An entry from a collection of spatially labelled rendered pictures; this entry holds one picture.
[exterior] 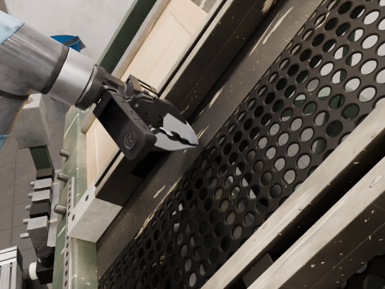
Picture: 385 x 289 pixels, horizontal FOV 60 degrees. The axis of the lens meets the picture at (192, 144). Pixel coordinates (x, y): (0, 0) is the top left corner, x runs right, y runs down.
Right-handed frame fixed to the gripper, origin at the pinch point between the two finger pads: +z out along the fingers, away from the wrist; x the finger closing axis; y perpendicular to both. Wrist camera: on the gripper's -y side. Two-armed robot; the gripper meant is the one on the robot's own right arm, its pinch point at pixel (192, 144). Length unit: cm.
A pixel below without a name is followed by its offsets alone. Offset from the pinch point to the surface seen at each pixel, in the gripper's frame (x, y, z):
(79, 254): 38.0, 6.1, -1.7
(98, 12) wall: 49, 351, 24
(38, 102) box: 45, 81, -16
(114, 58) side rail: 16, 84, 1
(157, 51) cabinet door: -2.5, 44.6, 0.6
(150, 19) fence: -7, 60, -2
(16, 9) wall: 90, 342, -45
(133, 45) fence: 2, 60, -2
